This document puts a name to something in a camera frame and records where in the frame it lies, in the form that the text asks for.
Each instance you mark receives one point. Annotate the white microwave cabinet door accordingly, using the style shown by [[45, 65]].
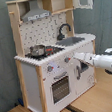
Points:
[[84, 0]]

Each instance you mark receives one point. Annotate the black faucet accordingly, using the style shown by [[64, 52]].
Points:
[[61, 31]]

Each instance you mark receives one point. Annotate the black stovetop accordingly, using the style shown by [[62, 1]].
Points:
[[49, 51]]

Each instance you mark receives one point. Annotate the wooden toy kitchen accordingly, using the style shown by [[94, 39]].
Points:
[[32, 73]]

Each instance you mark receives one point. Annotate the silver range hood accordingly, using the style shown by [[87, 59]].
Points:
[[35, 12]]

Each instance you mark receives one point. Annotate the right red stove knob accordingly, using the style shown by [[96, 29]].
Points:
[[67, 59]]

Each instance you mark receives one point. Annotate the white fridge door with dispenser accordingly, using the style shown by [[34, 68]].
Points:
[[84, 74]]

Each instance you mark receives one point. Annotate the red stove knob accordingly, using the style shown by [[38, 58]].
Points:
[[67, 59], [50, 68]]

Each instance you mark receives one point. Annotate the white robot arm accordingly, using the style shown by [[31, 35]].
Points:
[[100, 61]]

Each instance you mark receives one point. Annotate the white oven door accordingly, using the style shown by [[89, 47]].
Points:
[[60, 89]]

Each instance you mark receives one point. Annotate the left red stove knob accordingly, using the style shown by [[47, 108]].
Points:
[[50, 68]]

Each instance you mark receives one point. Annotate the silver cooking pot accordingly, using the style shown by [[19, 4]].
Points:
[[37, 50]]

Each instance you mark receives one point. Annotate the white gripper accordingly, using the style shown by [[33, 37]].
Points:
[[84, 57]]

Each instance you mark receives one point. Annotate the grey sink basin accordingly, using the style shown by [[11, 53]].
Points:
[[69, 41]]

